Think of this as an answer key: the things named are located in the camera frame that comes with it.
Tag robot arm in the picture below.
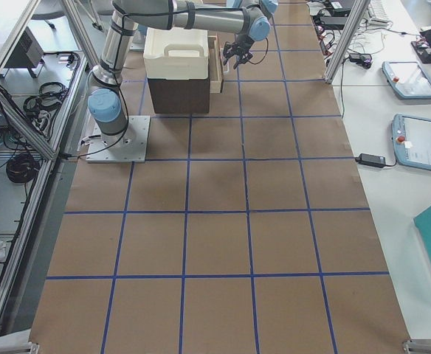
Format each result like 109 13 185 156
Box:
87 1 278 147

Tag wooden drawer with white handle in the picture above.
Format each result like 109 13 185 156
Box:
207 35 225 94

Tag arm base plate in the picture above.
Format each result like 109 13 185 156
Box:
85 116 151 163

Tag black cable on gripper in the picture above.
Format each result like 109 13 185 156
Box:
250 36 270 66

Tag aluminium frame post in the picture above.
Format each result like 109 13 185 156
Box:
324 0 370 84

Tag upper teach pendant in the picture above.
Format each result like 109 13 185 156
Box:
382 61 431 100

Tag teach pendant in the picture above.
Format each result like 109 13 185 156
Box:
382 61 431 100
391 114 431 171

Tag black power adapter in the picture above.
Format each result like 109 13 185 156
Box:
355 153 387 168

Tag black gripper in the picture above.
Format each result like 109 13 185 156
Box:
223 39 253 69

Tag grey metal box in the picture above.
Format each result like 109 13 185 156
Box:
4 27 44 78

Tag lower teach pendant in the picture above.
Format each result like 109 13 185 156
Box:
391 114 431 171

